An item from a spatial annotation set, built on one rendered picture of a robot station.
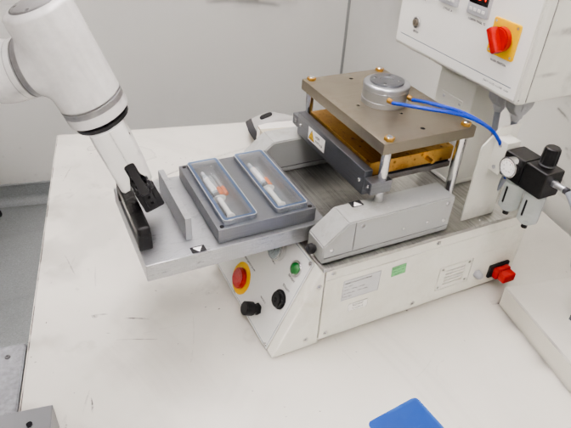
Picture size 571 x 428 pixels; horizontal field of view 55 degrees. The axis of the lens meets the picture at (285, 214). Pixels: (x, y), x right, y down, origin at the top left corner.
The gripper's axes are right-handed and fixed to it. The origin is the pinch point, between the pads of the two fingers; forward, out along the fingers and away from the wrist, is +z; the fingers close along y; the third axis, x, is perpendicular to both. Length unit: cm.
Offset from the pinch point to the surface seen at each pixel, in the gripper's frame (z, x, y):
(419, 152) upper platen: 10.2, 41.9, 10.0
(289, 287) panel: 20.4, 12.7, 12.6
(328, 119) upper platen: 7.4, 34.2, -6.1
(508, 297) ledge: 42, 49, 24
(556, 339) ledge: 41, 48, 35
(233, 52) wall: 57, 56, -150
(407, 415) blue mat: 34, 18, 35
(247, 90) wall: 77, 56, -149
